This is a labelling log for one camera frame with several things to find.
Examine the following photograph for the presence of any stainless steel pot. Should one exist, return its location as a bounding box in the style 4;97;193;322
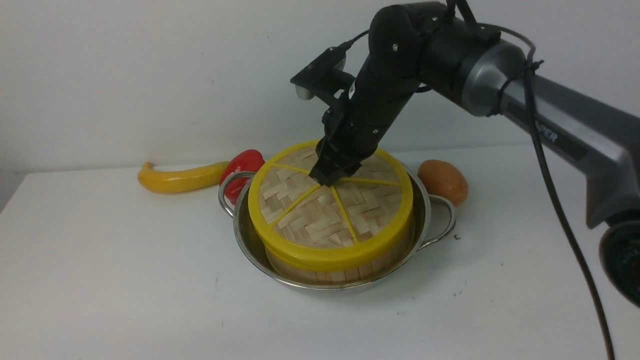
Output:
217;171;457;293

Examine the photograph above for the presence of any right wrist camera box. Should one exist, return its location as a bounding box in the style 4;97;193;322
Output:
290;46;355;108

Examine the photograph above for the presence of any brown potato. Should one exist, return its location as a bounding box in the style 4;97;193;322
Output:
417;159;469;207

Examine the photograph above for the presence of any yellow bamboo steamer basket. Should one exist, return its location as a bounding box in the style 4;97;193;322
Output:
265;221;415;285

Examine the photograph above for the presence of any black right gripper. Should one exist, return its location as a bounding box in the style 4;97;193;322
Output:
309;92;378;187

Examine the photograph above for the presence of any yellow rimmed woven steamer lid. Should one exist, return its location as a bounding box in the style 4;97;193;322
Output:
247;141;415;272

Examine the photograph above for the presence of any yellow squash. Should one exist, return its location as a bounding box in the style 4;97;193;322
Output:
137;161;230;195

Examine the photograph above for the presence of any red bell pepper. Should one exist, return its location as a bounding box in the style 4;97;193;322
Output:
220;149;265;206

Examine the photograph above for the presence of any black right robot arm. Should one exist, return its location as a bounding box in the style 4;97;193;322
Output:
292;0;639;305

